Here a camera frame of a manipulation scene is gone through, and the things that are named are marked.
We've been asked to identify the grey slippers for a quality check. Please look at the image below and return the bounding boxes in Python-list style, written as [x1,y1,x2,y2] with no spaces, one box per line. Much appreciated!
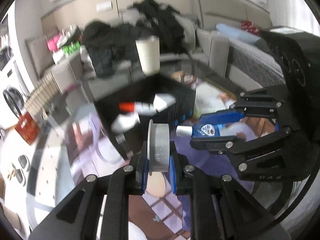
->
[11,154,30,186]

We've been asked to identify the grey sofa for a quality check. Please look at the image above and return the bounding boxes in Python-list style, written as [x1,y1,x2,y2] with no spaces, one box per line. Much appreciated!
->
[24,24,231,100]

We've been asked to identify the silver round tin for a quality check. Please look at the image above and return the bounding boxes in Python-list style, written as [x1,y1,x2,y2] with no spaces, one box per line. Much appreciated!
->
[147,119,170,175]

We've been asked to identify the pile of black clothes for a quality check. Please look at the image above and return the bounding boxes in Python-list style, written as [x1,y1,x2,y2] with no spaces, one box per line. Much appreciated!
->
[81,0,196,77]

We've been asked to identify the white rounded device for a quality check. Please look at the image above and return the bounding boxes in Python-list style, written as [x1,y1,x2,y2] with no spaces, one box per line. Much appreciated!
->
[111,112,140,133]

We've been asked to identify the black cardboard box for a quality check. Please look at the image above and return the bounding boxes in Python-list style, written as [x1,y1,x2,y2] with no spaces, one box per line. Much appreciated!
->
[94,74,196,159]

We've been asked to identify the white wall switch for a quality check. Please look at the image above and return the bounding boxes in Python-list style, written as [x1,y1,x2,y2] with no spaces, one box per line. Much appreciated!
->
[96,1,113,13]

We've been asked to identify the light blue pillow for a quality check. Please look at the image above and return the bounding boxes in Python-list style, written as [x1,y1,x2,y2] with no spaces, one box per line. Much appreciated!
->
[216,23,261,44]

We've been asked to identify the red patterned cloth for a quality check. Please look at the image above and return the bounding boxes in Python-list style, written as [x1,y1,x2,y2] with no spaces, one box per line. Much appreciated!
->
[241,21,260,36]

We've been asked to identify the blue glass bottle white cap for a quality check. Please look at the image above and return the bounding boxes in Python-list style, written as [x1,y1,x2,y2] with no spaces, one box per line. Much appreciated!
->
[175,123,241,138]

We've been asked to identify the washing machine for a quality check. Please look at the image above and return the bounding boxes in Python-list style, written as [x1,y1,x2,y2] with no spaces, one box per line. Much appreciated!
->
[0,58,29,129]

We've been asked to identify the white rectangular box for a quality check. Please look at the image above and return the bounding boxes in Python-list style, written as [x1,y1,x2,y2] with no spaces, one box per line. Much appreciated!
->
[153,93,176,112]

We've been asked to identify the grey cushion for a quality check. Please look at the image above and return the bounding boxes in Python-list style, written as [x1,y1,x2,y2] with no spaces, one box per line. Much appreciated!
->
[25,35,54,79]

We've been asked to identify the cream tumbler cup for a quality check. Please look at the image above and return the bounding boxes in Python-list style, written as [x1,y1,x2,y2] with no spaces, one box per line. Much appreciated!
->
[136,36,160,76]

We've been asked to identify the red gift bag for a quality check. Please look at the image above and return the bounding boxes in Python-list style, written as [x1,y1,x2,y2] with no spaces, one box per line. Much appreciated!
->
[15,112,40,145]

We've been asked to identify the wicker laundry basket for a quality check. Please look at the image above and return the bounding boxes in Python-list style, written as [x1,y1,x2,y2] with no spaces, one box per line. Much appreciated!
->
[25,73,59,116]

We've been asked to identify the pink plush toy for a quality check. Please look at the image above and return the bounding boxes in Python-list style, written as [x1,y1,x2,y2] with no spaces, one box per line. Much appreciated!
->
[47,33,61,52]

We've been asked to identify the glue bottle orange cap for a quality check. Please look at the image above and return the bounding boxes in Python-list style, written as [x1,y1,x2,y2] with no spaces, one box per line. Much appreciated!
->
[119,102,157,116]

